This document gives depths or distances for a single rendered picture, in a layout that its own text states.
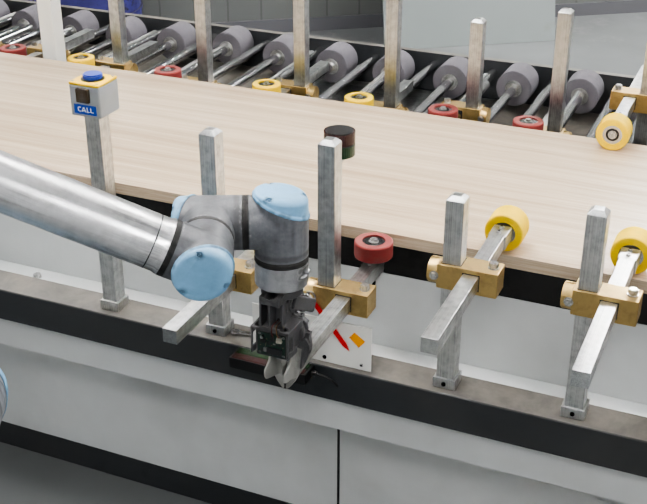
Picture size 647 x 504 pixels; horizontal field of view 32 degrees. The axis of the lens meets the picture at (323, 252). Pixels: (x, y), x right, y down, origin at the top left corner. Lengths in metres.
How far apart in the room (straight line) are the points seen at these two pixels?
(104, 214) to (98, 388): 1.35
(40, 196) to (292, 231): 0.41
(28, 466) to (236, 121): 1.11
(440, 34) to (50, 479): 4.18
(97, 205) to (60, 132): 1.29
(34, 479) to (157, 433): 0.42
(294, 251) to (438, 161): 0.95
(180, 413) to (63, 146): 0.72
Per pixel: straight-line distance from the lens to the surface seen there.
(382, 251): 2.27
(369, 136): 2.84
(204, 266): 1.66
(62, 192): 1.66
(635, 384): 2.37
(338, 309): 2.14
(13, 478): 3.21
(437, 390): 2.20
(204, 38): 3.42
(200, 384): 2.50
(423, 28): 6.62
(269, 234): 1.79
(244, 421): 2.77
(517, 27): 6.79
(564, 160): 2.75
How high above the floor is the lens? 1.94
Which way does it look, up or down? 27 degrees down
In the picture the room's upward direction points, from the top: straight up
